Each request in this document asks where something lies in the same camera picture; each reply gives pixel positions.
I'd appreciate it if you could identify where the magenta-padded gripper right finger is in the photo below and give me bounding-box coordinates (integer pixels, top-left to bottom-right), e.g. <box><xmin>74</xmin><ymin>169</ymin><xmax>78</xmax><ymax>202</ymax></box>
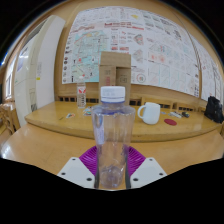
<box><xmin>125</xmin><ymin>145</ymin><xmax>168</xmax><ymax>190</ymax></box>

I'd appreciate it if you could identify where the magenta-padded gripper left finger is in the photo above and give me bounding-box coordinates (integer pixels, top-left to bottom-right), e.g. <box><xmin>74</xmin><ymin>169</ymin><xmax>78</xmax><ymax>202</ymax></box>
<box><xmin>57</xmin><ymin>145</ymin><xmax>100</xmax><ymax>190</ymax></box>

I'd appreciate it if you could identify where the clear water bottle white cap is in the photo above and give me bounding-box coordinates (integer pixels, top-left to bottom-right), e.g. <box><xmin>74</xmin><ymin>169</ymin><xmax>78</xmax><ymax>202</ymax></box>
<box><xmin>91</xmin><ymin>85</ymin><xmax>137</xmax><ymax>190</ymax></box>

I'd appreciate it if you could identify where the flat round red coaster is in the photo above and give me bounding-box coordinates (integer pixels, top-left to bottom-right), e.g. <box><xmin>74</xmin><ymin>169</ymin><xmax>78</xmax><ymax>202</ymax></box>
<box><xmin>163</xmin><ymin>118</ymin><xmax>178</xmax><ymax>126</ymax></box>

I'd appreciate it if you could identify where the white mug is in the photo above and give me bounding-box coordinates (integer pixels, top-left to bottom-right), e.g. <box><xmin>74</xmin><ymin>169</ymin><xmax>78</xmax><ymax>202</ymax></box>
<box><xmin>137</xmin><ymin>101</ymin><xmax>162</xmax><ymax>125</ymax></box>

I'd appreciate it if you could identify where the small white object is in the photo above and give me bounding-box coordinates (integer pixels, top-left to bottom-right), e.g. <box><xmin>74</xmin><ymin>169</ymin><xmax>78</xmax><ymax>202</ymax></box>
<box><xmin>169</xmin><ymin>111</ymin><xmax>183</xmax><ymax>119</ymax></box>

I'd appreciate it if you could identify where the small clear bottle red label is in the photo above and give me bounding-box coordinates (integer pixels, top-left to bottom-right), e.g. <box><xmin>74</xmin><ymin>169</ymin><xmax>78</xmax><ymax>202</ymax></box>
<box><xmin>76</xmin><ymin>79</ymin><xmax>87</xmax><ymax>109</ymax></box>

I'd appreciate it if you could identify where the black bag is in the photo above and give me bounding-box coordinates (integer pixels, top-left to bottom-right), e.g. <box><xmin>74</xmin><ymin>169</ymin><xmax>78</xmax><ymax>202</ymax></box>
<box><xmin>204</xmin><ymin>95</ymin><xmax>224</xmax><ymax>124</ymax></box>

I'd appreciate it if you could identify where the brown cardboard box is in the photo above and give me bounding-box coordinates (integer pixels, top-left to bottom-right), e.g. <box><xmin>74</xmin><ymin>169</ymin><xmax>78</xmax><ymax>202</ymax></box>
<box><xmin>98</xmin><ymin>51</ymin><xmax>132</xmax><ymax>106</ymax></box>

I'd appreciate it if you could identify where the narrow printed wall poster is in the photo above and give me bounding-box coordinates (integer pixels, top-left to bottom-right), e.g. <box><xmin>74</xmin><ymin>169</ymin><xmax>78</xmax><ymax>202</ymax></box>
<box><xmin>191</xmin><ymin>36</ymin><xmax>223</xmax><ymax>103</ymax></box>

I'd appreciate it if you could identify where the large printed wall poster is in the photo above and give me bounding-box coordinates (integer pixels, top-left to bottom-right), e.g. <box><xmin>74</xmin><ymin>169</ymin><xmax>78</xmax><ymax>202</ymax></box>
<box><xmin>61</xmin><ymin>5</ymin><xmax>201</xmax><ymax>98</ymax></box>

